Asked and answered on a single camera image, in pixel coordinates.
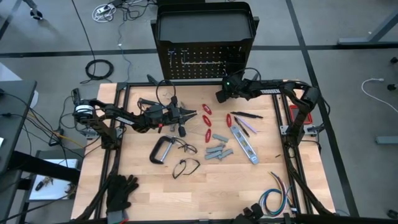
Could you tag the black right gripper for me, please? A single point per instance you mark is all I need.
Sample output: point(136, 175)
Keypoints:
point(234, 88)

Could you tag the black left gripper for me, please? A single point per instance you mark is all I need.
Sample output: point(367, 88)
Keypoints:
point(172, 116)

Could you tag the clear safety glasses black frame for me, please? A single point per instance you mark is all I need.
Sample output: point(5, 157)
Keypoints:
point(188, 148)
point(185, 168)

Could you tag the lilac pen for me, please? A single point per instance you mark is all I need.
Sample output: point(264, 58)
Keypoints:
point(247, 125)

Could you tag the grey perforated beams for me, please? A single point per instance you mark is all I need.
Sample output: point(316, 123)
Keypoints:
point(213, 155)

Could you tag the black C-clamp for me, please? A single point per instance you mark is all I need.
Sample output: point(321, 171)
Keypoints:
point(152, 154)

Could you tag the silver aluminium spirit level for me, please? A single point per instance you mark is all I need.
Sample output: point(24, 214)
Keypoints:
point(245, 144)

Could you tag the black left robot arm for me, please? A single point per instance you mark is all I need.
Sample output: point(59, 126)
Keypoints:
point(124, 115)

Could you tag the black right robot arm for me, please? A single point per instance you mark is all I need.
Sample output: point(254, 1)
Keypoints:
point(292, 93)

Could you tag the long metal peg hook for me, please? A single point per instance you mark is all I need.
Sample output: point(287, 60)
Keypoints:
point(202, 63)

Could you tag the short metal peg hook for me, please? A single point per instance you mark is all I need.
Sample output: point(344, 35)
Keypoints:
point(170, 57)
point(184, 57)

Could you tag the black pegboard tool cart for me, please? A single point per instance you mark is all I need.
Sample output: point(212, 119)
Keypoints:
point(202, 29)

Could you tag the black work glove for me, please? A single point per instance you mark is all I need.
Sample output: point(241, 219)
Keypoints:
point(119, 193)

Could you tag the black power strip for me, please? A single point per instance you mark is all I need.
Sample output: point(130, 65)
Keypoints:
point(75, 95)

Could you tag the black teleop leader gripper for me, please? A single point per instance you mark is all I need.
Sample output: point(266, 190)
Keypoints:
point(252, 214)

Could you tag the grey table leg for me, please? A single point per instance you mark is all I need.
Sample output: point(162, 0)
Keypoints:
point(351, 40)

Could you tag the white power strip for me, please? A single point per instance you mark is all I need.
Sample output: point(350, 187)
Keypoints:
point(102, 10)

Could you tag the white paper sheet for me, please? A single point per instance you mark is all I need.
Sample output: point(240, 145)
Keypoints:
point(59, 183)

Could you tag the grey table foot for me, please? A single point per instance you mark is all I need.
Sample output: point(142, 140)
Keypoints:
point(385, 140)

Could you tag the bunch of keys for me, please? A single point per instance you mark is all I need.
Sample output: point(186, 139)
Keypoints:
point(40, 185)

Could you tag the black desk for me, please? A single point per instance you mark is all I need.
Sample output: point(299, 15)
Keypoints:
point(15, 109)

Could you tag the black chair base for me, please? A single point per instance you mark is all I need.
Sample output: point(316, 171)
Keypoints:
point(35, 14)

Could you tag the black aluminium table frame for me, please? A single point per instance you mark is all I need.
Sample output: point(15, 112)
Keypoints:
point(186, 83)

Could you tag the grey metal mounting bracket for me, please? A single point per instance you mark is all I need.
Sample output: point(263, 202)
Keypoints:
point(283, 129)

